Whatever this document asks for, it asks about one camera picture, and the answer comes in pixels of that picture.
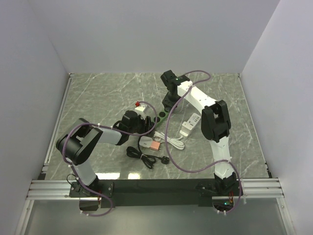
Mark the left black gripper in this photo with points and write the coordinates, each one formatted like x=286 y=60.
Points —
x=147 y=127

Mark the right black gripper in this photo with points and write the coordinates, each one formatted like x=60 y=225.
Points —
x=166 y=103

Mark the green power strip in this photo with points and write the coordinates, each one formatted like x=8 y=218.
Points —
x=161 y=118

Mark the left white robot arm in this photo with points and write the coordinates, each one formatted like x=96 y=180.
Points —
x=77 y=144

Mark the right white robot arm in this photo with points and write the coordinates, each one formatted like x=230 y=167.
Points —
x=215 y=123

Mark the white square charger plug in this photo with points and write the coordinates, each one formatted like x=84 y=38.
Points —
x=145 y=141

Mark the pink square adapter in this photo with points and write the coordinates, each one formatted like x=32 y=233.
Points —
x=155 y=146

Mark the white USB power strip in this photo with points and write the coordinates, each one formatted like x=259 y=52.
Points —
x=188 y=126

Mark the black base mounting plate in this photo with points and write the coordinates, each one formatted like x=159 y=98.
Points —
x=157 y=192

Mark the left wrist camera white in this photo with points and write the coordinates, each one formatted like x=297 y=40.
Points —
x=141 y=109

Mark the aluminium frame rail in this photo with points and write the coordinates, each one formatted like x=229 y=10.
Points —
x=59 y=189

